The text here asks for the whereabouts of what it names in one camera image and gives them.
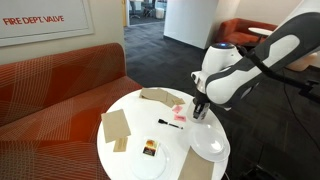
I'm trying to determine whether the round white table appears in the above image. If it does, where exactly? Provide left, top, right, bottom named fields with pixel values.
left=97, top=88, right=228, bottom=180

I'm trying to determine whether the white cartoon print mug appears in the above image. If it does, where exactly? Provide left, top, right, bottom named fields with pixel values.
left=187, top=99, right=205, bottom=123

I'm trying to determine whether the orange patterned sofa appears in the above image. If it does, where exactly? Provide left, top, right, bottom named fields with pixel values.
left=0, top=43, right=141, bottom=180

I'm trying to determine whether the black and white marker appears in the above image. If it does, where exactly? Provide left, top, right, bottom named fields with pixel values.
left=158, top=119, right=183, bottom=129

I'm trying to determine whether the fire dept valve sign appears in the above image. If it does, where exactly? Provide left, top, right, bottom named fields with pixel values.
left=0, top=0, right=94, bottom=47

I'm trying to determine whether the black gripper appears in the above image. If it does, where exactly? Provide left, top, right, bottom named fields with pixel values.
left=193, top=99, right=210, bottom=121

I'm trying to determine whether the distant orange armchair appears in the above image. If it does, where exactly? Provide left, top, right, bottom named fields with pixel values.
left=215, top=18, right=277, bottom=45

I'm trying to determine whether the large white plate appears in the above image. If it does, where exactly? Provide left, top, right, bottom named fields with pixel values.
left=189, top=124, right=231, bottom=162

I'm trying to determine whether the brown napkin under mug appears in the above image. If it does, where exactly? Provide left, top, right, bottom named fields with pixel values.
left=140, top=88, right=179, bottom=108

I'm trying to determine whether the distant white side table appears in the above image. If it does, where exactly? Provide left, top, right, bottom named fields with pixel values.
left=248, top=27, right=273, bottom=36

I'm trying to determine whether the small brown sugar packet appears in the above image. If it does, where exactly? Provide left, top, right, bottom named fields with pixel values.
left=172, top=98, right=185, bottom=105

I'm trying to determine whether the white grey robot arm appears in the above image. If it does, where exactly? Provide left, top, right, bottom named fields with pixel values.
left=191, top=12, right=320, bottom=122

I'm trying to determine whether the brown napkin beside large plate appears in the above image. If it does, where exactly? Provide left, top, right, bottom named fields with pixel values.
left=178, top=148, right=214, bottom=180

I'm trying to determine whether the pink sweetener packet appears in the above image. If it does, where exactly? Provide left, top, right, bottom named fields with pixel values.
left=172, top=105, right=183, bottom=114
left=174, top=115, right=186, bottom=122

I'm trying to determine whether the small white plate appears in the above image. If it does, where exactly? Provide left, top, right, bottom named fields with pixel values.
left=129, top=143, right=173, bottom=180

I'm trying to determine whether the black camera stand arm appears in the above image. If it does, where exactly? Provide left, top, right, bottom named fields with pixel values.
left=264, top=68, right=320, bottom=103

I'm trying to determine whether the brown napkin near small plate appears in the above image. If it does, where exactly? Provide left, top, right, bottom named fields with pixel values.
left=101, top=109, right=131, bottom=143

